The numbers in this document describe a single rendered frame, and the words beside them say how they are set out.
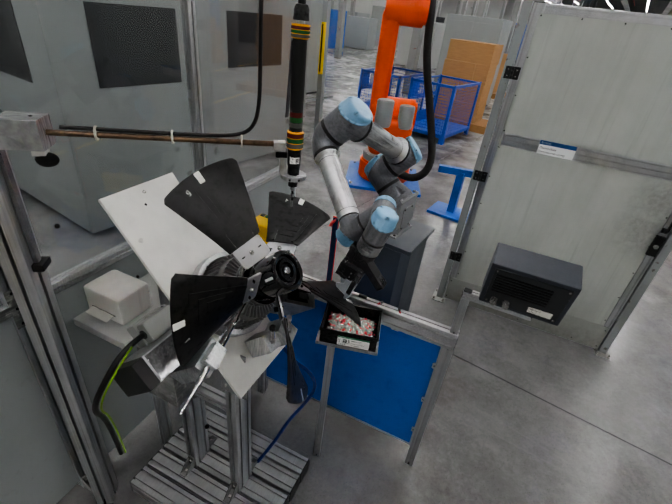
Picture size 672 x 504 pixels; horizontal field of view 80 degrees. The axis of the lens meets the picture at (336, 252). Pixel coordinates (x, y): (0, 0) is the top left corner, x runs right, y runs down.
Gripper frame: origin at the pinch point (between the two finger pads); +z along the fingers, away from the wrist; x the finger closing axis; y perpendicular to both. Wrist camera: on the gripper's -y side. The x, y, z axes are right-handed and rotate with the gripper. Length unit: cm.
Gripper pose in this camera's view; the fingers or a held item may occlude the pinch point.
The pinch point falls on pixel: (347, 296)
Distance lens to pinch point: 136.5
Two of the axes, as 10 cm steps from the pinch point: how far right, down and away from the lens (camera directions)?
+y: -8.3, -5.4, 1.4
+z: -3.7, 7.2, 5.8
